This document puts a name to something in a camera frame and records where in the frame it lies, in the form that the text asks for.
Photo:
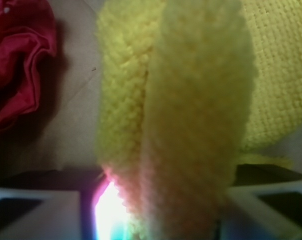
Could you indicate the brown paper bag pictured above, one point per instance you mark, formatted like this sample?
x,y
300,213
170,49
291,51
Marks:
x,y
62,132

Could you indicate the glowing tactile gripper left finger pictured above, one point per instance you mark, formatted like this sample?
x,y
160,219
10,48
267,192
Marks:
x,y
59,205

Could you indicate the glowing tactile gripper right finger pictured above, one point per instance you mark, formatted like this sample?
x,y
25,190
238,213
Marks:
x,y
265,202

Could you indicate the yellow knitted cloth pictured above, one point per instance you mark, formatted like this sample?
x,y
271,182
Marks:
x,y
191,90

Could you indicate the red crumpled cloth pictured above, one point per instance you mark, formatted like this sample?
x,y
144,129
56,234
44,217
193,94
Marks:
x,y
27,35

